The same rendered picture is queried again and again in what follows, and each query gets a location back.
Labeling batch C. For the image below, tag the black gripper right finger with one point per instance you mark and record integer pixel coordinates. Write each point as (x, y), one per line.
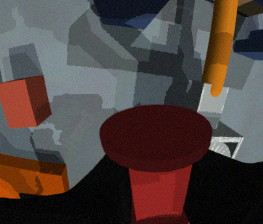
(223, 190)

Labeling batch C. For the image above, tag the blue rectangular frame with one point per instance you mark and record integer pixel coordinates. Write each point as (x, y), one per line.
(140, 13)

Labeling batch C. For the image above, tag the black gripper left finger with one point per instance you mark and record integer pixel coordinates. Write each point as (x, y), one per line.
(103, 196)

